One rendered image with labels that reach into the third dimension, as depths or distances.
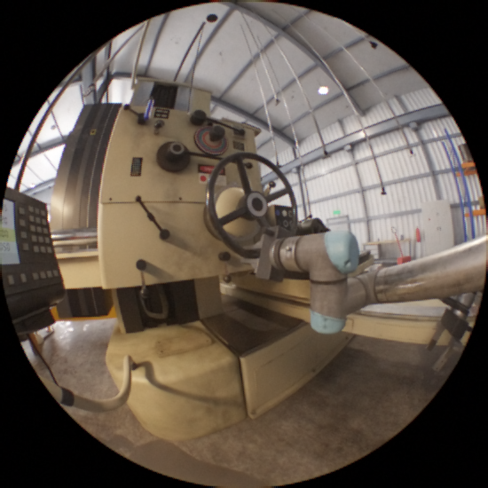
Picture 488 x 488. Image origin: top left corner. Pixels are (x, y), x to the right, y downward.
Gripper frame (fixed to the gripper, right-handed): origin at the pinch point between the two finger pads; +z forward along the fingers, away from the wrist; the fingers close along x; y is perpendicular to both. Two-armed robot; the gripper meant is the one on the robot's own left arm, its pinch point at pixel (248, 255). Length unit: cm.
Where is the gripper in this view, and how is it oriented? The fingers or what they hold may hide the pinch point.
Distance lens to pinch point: 51.4
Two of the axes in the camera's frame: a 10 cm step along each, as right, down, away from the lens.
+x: -2.2, 9.5, -2.2
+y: -8.1, -3.0, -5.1
